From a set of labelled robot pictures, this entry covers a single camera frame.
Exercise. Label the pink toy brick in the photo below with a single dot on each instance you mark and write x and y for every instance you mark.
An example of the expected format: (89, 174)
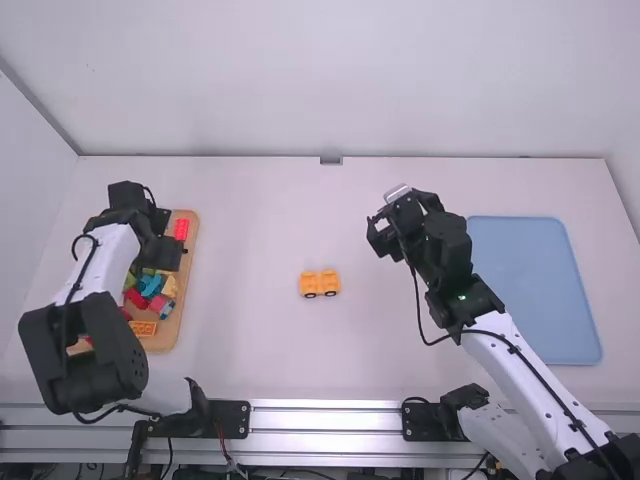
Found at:
(159, 303)

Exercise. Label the silver rails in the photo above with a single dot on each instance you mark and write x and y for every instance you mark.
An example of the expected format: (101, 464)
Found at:
(325, 415)

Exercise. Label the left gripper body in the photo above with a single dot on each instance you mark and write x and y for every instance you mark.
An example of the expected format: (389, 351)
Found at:
(162, 252)

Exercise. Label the green toy brick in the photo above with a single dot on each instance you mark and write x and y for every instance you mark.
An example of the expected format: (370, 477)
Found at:
(131, 277)

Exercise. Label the yellow toy car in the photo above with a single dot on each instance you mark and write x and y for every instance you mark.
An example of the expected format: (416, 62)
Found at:
(320, 281)

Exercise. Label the long red toy brick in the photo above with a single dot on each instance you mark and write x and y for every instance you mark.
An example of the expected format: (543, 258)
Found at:
(182, 229)

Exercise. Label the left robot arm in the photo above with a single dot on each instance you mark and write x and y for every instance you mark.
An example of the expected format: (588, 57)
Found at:
(100, 270)

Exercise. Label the tan tray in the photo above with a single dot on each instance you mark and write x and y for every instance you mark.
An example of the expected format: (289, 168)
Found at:
(186, 280)

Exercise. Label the yellow toy brick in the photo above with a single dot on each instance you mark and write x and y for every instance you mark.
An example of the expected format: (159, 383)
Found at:
(170, 286)

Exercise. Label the blue mat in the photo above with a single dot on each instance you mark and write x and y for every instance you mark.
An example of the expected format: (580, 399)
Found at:
(540, 280)

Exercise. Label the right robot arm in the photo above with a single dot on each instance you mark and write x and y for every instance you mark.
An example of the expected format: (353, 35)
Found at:
(510, 370)

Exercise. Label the orange toy brick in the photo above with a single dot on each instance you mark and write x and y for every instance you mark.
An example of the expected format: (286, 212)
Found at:
(142, 328)

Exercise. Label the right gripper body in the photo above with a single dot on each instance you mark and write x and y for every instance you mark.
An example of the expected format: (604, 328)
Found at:
(395, 235)

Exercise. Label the teal toy brick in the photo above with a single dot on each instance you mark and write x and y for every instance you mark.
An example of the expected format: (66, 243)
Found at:
(151, 283)

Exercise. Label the blue toy brick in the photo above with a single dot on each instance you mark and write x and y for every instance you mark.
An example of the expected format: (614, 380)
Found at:
(169, 311)

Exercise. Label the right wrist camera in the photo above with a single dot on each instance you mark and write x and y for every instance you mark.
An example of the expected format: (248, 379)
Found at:
(398, 193)

